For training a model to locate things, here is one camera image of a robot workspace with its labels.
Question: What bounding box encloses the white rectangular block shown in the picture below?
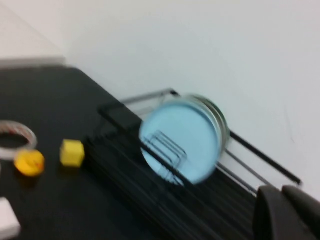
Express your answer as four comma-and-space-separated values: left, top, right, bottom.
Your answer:
0, 196, 22, 239

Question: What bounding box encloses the white adhesive tape roll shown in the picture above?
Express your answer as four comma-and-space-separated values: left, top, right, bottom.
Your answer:
0, 119, 38, 161

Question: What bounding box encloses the white plate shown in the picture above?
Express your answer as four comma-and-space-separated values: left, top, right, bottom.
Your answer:
184, 96, 226, 156

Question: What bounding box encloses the white ledge board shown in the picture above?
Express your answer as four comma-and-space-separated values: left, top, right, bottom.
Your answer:
0, 56, 67, 70

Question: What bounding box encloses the yellow rubber duck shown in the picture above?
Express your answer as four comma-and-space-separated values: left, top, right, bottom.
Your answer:
13, 149, 46, 178

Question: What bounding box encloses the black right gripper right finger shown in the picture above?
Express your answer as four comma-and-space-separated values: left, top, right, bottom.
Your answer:
281, 184, 320, 240

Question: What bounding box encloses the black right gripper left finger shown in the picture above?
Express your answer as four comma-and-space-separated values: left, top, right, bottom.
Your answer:
252, 185, 311, 240

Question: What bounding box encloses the green plate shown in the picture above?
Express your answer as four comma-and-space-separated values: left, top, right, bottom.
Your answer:
189, 93, 231, 151

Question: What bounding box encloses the yellow foam cube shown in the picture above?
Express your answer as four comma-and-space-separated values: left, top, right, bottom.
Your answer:
59, 139, 86, 168

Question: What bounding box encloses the black wire dish rack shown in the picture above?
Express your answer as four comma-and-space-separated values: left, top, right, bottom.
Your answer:
96, 87, 303, 240

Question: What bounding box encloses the light blue plate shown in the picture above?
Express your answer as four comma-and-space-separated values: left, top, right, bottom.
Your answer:
138, 99, 222, 186

